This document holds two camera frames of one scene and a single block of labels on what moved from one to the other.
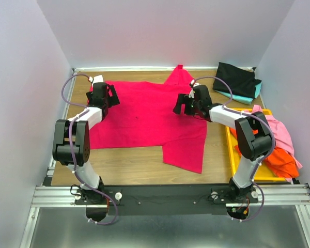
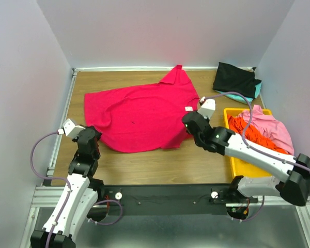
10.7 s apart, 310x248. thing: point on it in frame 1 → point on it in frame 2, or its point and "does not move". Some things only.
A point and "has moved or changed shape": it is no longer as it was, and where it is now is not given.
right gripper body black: (194, 106) → (198, 142)
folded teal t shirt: (246, 99) does not move
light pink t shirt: (281, 138) does not move
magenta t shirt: (145, 118) has moved or changed shape
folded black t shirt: (242, 82) does not move
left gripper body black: (89, 95) → (97, 154)
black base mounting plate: (163, 199) does not move
